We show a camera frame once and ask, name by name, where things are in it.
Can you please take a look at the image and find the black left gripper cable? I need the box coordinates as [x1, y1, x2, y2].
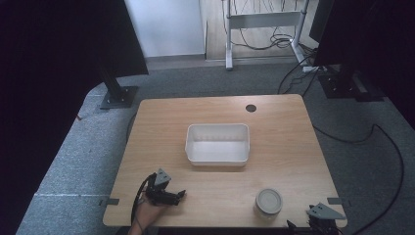
[130, 172, 158, 227]

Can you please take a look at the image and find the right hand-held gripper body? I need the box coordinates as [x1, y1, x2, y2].
[305, 202, 347, 235]

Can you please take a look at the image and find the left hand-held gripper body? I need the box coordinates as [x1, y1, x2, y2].
[144, 167, 172, 207]

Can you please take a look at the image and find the black curtain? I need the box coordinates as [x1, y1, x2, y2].
[308, 0, 415, 131]
[0, 0, 150, 235]

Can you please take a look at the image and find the tangle of black cables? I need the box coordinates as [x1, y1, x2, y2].
[228, 0, 319, 55]

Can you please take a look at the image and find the long black floor cable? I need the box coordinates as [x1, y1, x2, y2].
[312, 122, 406, 235]

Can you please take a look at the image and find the black metal stand with base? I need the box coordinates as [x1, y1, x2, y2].
[96, 62, 140, 111]
[317, 64, 386, 103]

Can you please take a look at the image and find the white power strip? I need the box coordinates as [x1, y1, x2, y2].
[300, 65, 328, 73]

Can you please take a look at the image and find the white plastic bin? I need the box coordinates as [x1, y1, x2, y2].
[184, 122, 252, 167]

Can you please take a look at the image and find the grey table edge bracket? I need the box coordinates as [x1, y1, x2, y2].
[326, 197, 352, 208]
[98, 197, 120, 208]

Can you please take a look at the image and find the white wall panel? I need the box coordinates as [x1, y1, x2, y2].
[124, 0, 208, 59]

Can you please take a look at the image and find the white metal desk frame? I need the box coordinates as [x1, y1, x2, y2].
[221, 0, 315, 71]

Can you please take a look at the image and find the person's left hand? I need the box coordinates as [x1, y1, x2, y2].
[127, 198, 168, 235]

